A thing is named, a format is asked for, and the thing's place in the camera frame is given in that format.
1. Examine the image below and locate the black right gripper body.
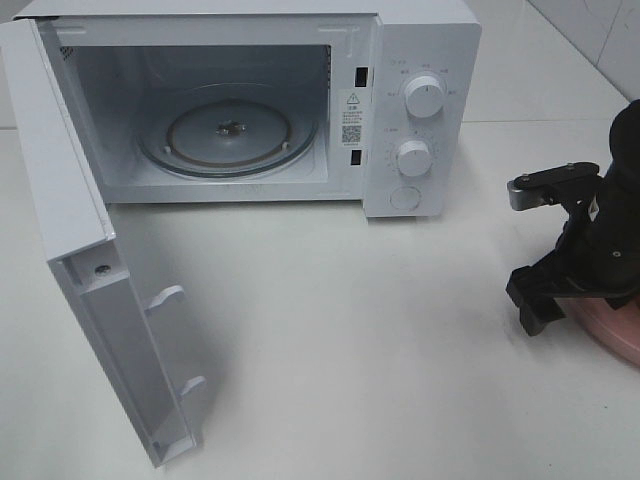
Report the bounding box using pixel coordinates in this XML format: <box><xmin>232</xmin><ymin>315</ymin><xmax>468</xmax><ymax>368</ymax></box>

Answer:
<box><xmin>514</xmin><ymin>162</ymin><xmax>639</xmax><ymax>305</ymax></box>

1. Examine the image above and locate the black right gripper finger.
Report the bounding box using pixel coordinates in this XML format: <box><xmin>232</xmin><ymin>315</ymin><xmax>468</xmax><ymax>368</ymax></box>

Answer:
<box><xmin>506</xmin><ymin>265</ymin><xmax>555</xmax><ymax>308</ymax></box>
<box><xmin>519</xmin><ymin>296</ymin><xmax>566</xmax><ymax>336</ymax></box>

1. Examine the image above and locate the pink round plate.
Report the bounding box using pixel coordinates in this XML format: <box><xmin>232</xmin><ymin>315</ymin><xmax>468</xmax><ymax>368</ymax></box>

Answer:
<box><xmin>565</xmin><ymin>297</ymin><xmax>639</xmax><ymax>367</ymax></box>

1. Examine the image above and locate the round white door button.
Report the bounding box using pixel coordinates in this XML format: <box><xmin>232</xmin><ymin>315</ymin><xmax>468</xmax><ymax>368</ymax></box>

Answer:
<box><xmin>390</xmin><ymin>186</ymin><xmax>421</xmax><ymax>211</ymax></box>

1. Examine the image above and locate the white microwave door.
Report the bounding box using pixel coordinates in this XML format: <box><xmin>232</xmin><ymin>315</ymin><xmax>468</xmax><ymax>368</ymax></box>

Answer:
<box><xmin>1</xmin><ymin>18</ymin><xmax>203</xmax><ymax>466</ymax></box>

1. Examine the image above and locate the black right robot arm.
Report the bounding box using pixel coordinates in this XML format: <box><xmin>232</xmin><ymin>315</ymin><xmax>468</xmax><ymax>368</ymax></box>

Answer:
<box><xmin>506</xmin><ymin>101</ymin><xmax>639</xmax><ymax>336</ymax></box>

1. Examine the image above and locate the lower white timer knob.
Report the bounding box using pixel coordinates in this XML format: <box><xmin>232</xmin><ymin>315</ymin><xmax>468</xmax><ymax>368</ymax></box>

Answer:
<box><xmin>396</xmin><ymin>140</ymin><xmax>433</xmax><ymax>177</ymax></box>

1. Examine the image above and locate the upper white power knob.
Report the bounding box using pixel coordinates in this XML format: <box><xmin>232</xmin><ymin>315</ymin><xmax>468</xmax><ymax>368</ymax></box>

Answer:
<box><xmin>404</xmin><ymin>72</ymin><xmax>446</xmax><ymax>118</ymax></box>

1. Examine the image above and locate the white warning label sticker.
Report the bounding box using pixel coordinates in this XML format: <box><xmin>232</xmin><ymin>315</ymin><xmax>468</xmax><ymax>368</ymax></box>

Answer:
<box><xmin>339</xmin><ymin>89</ymin><xmax>368</xmax><ymax>148</ymax></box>

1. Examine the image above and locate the white microwave oven body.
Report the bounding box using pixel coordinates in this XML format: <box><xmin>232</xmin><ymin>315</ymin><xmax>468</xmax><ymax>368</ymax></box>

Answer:
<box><xmin>9</xmin><ymin>1</ymin><xmax>481</xmax><ymax>217</ymax></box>

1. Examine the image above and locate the glass microwave turntable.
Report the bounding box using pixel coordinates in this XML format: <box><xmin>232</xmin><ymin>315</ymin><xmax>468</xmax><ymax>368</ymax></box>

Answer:
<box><xmin>137</xmin><ymin>83</ymin><xmax>327</xmax><ymax>179</ymax></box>

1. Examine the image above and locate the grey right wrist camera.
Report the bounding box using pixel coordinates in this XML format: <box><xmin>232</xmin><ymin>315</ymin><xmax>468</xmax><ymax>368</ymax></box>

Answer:
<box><xmin>507</xmin><ymin>180</ymin><xmax>548</xmax><ymax>211</ymax></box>

